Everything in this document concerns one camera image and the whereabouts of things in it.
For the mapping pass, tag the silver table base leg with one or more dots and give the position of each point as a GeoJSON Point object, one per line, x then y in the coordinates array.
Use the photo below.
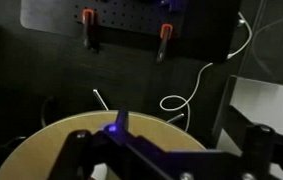
{"type": "Point", "coordinates": [100, 99]}
{"type": "Point", "coordinates": [176, 117]}

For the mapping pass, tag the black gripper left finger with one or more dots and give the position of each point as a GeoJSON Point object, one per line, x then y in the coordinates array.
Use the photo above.
{"type": "Point", "coordinates": [76, 150]}

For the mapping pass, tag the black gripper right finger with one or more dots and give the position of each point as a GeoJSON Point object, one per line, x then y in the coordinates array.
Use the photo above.
{"type": "Point", "coordinates": [257, 150]}

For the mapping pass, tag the black perforated breadboard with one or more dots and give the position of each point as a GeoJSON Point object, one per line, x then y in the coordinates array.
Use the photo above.
{"type": "Point", "coordinates": [131, 15]}

